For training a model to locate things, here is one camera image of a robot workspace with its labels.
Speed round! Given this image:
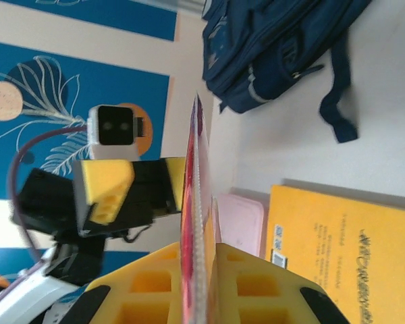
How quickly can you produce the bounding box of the navy blue student backpack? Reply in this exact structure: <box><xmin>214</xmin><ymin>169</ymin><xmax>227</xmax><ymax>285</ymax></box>
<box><xmin>200</xmin><ymin>0</ymin><xmax>374</xmax><ymax>144</ymax></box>

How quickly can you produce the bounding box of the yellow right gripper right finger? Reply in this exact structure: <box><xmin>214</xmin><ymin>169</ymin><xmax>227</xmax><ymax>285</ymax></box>
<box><xmin>215</xmin><ymin>242</ymin><xmax>352</xmax><ymax>324</ymax></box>

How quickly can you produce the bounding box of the pink pencil case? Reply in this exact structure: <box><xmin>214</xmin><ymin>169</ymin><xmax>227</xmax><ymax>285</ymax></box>
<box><xmin>211</xmin><ymin>192</ymin><xmax>269</xmax><ymax>261</ymax></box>

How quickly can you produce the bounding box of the yellow softcover book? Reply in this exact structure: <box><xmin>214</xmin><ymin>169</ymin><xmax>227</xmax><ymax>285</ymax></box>
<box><xmin>265</xmin><ymin>184</ymin><xmax>405</xmax><ymax>324</ymax></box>

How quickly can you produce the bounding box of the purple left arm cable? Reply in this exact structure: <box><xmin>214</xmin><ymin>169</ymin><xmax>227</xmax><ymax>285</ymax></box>
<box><xmin>6</xmin><ymin>124</ymin><xmax>92</xmax><ymax>271</ymax></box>

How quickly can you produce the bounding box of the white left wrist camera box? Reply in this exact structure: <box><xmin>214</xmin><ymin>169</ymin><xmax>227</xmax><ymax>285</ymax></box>
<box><xmin>86</xmin><ymin>104</ymin><xmax>145</xmax><ymax>160</ymax></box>

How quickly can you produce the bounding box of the thin glossy softcover book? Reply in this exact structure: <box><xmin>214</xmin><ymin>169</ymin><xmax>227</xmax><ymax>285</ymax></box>
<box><xmin>179</xmin><ymin>90</ymin><xmax>223</xmax><ymax>324</ymax></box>

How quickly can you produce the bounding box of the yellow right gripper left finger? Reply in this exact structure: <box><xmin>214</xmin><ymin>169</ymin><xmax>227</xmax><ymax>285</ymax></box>
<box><xmin>76</xmin><ymin>241</ymin><xmax>184</xmax><ymax>324</ymax></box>

